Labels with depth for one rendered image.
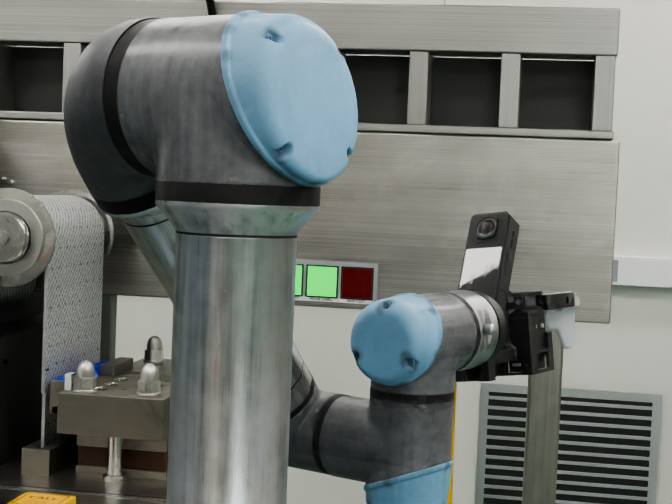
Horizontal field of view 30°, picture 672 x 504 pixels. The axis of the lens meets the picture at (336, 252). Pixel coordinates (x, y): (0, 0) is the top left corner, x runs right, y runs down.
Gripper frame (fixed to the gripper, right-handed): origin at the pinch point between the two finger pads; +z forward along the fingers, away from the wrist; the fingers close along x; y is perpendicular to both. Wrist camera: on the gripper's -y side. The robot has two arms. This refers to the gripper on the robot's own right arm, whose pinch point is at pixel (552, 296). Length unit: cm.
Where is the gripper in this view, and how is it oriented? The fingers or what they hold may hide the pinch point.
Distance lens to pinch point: 138.0
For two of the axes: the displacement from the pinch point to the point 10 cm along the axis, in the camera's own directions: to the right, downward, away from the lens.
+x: 8.3, -0.7, -5.6
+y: 0.7, 10.0, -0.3
